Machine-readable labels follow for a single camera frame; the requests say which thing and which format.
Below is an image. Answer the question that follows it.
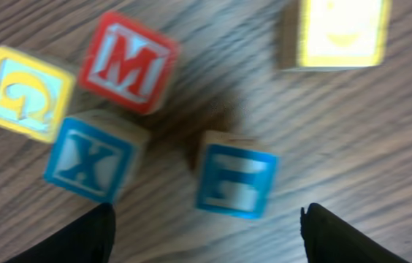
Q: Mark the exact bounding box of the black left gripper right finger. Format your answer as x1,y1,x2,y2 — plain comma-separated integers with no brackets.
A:
300,203,408,263

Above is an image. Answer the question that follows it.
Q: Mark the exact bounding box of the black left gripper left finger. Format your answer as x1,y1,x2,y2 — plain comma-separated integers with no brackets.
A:
7,203,115,263

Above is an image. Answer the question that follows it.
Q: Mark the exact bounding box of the blue X letter block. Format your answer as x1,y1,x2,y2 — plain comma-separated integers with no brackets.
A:
44,110,150,203

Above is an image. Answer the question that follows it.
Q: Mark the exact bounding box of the yellow G letter block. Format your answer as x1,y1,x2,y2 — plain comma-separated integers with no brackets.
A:
0,45,76,143

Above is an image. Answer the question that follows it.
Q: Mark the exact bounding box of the red M letter block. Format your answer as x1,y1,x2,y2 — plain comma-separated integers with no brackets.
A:
78,11,180,115

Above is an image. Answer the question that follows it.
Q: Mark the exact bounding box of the yellow smiley block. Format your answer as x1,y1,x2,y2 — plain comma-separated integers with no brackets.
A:
278,0,392,72

